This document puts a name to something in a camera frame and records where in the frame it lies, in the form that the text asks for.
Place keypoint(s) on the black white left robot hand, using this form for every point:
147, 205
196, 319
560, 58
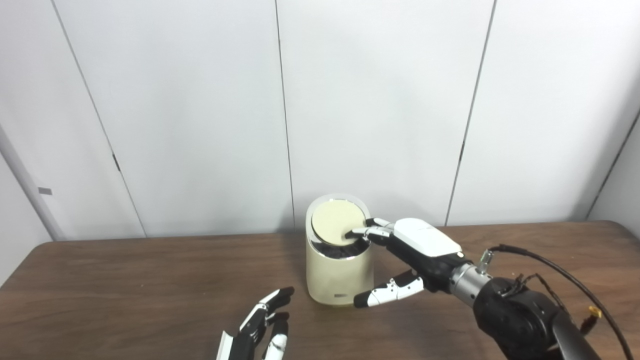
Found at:
250, 332

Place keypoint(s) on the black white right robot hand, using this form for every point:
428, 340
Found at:
425, 250

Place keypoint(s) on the cream-colored trash bin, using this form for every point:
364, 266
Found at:
337, 277

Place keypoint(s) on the cream round bin lid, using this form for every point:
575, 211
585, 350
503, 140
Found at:
332, 220

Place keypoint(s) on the small gray wall tag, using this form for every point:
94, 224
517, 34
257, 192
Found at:
45, 191

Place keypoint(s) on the white wall corner post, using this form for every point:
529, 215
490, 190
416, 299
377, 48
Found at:
27, 185

